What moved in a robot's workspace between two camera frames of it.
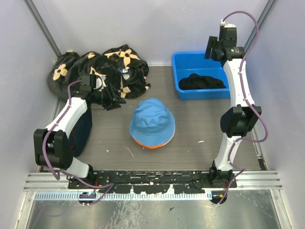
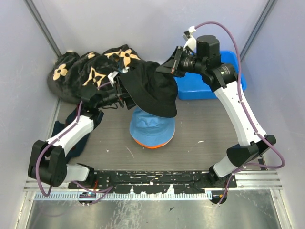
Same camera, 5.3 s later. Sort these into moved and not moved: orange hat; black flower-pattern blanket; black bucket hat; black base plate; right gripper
Moved: right gripper; black bucket hat
Not moved: black base plate; black flower-pattern blanket; orange hat
